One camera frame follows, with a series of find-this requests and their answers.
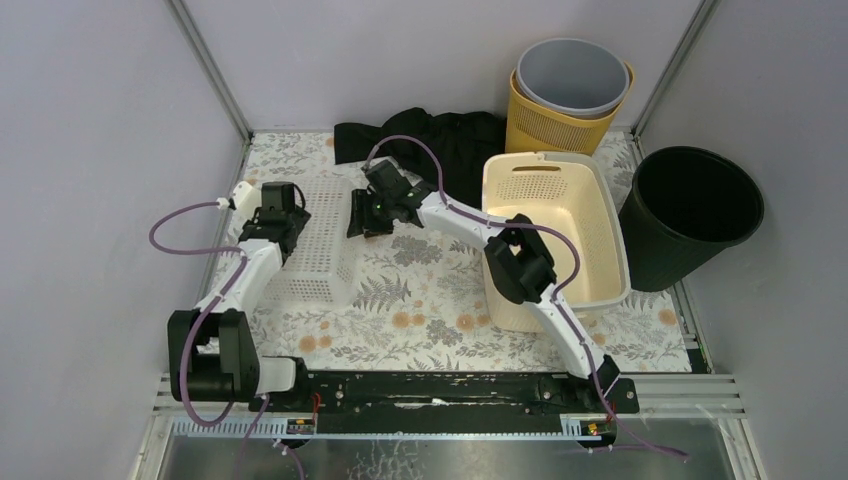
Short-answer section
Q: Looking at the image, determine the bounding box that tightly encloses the floral tablecloth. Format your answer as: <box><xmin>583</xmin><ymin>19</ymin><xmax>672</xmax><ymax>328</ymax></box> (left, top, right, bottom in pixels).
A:
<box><xmin>242</xmin><ymin>132</ymin><xmax>693</xmax><ymax>373</ymax></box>

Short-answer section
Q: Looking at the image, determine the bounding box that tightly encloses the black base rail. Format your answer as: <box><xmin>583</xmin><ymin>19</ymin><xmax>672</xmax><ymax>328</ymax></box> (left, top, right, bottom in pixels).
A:
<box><xmin>268</xmin><ymin>370</ymin><xmax>640</xmax><ymax>436</ymax></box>

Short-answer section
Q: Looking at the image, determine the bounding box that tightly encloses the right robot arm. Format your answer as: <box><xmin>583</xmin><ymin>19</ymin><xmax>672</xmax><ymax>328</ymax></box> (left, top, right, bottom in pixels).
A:
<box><xmin>362</xmin><ymin>160</ymin><xmax>620</xmax><ymax>412</ymax></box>

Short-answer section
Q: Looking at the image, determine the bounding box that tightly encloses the white perforated plastic basket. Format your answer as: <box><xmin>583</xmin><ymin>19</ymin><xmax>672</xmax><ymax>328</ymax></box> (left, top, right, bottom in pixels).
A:
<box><xmin>260</xmin><ymin>176</ymin><xmax>361</xmax><ymax>309</ymax></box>

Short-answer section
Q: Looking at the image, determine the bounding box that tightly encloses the black round bucket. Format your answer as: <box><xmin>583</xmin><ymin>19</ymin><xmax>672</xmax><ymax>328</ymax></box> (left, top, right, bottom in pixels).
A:
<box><xmin>618</xmin><ymin>146</ymin><xmax>765</xmax><ymax>292</ymax></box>

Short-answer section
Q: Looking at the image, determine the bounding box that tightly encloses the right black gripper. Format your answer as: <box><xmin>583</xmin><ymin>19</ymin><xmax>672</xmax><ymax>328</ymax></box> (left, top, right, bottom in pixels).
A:
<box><xmin>345</xmin><ymin>190</ymin><xmax>394</xmax><ymax>240</ymax></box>

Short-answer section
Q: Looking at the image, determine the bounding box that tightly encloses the cream plastic basket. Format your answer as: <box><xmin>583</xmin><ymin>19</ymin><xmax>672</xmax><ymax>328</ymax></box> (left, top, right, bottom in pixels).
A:
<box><xmin>482</xmin><ymin>152</ymin><xmax>631</xmax><ymax>327</ymax></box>

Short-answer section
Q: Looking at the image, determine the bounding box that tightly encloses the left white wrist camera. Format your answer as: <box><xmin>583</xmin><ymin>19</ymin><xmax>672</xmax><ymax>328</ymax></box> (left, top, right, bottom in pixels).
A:
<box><xmin>216</xmin><ymin>181</ymin><xmax>261</xmax><ymax>222</ymax></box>

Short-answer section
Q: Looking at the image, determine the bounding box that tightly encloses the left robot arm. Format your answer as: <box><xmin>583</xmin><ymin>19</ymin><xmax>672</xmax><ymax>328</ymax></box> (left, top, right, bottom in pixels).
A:
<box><xmin>167</xmin><ymin>181</ymin><xmax>311</xmax><ymax>411</ymax></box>

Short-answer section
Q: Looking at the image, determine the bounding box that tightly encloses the black cloth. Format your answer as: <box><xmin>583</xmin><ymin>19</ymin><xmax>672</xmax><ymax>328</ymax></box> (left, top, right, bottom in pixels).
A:
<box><xmin>333</xmin><ymin>107</ymin><xmax>506</xmax><ymax>209</ymax></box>

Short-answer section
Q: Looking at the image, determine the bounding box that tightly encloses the yellow wastebasket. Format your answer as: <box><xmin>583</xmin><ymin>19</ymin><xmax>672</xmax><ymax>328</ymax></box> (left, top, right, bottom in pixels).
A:
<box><xmin>504</xmin><ymin>71</ymin><xmax>632</xmax><ymax>156</ymax></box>

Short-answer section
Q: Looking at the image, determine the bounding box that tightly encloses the grey plastic bin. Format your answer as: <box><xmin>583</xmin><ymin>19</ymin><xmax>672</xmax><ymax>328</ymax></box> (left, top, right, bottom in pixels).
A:
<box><xmin>515</xmin><ymin>38</ymin><xmax>632</xmax><ymax>119</ymax></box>

